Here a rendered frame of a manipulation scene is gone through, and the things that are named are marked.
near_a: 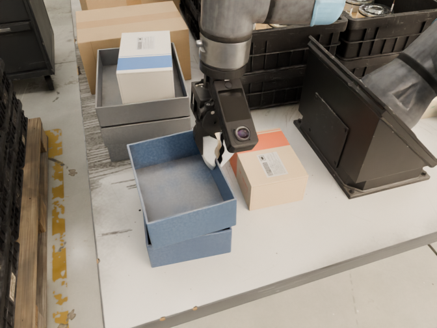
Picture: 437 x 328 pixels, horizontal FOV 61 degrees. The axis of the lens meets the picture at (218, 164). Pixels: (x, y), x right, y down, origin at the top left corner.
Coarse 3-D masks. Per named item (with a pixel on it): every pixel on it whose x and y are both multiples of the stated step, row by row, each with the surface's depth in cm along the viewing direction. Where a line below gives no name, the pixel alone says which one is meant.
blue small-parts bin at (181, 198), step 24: (144, 144) 71; (168, 144) 73; (192, 144) 75; (144, 168) 75; (168, 168) 75; (192, 168) 75; (216, 168) 68; (144, 192) 70; (168, 192) 70; (192, 192) 70; (216, 192) 70; (144, 216) 58; (168, 216) 66; (192, 216) 59; (216, 216) 61; (168, 240) 61
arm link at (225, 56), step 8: (200, 40) 53; (208, 40) 51; (248, 40) 52; (200, 48) 54; (208, 48) 52; (216, 48) 51; (224, 48) 51; (232, 48) 51; (240, 48) 51; (248, 48) 53; (200, 56) 54; (208, 56) 52; (216, 56) 52; (224, 56) 51; (232, 56) 52; (240, 56) 52; (248, 56) 54; (208, 64) 53; (216, 64) 53; (224, 64) 52; (232, 64) 52; (240, 64) 53
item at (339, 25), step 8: (344, 16) 91; (336, 24) 89; (344, 24) 90; (256, 32) 85; (264, 32) 85; (272, 32) 86; (280, 32) 87; (288, 32) 87; (296, 32) 88; (304, 32) 88; (312, 32) 89; (320, 32) 89; (328, 32) 90; (336, 32) 90; (256, 40) 86; (264, 40) 87
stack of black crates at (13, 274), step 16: (0, 224) 122; (0, 240) 120; (0, 256) 116; (16, 256) 131; (0, 272) 113; (16, 272) 126; (0, 288) 110; (16, 288) 122; (0, 304) 107; (0, 320) 104
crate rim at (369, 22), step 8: (432, 0) 100; (376, 16) 92; (384, 16) 91; (392, 16) 92; (400, 16) 92; (408, 16) 93; (416, 16) 93; (424, 16) 94; (432, 16) 95; (352, 24) 91; (360, 24) 91; (368, 24) 91; (376, 24) 92; (384, 24) 93; (392, 24) 93; (400, 24) 94
